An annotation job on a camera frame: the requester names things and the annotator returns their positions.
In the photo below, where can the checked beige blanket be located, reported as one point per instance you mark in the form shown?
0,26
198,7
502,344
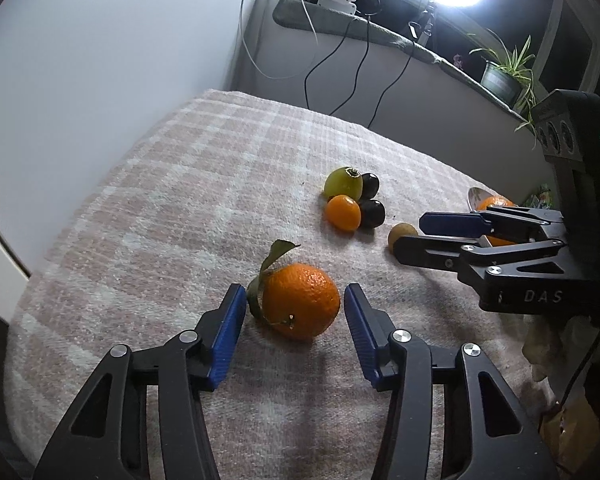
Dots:
180,185

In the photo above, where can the yellow cherry tomato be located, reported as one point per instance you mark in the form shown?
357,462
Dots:
401,234

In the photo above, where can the dark cherry tomato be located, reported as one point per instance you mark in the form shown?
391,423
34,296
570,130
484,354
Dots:
372,213
371,185

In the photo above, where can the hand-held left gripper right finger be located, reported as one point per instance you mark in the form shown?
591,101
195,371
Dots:
362,335

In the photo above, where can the dark window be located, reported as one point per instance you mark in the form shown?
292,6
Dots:
510,15

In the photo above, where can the small pink flower plant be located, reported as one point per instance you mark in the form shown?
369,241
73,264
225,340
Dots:
457,62

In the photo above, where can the mandarin with leaf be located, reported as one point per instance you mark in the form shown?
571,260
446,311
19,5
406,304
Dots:
302,300

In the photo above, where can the large bumpy orange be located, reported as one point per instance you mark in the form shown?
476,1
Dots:
495,202

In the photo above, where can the green cherry tomato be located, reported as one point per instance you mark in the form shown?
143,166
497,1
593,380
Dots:
341,184

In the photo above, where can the grey window sill cover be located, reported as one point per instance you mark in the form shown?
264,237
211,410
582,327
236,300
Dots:
430,55

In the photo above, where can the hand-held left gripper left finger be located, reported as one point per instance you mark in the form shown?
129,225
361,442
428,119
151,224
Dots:
227,340

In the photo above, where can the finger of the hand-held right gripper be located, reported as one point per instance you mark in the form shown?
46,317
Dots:
450,222
430,252

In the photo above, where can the green packet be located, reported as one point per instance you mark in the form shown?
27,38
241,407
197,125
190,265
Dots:
544,196

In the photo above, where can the brown cardboard box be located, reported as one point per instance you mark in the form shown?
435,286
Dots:
570,422

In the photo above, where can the orange cherry tomato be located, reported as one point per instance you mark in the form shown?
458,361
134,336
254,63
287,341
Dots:
343,213

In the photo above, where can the potted spider plant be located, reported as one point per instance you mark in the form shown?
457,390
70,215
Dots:
502,82

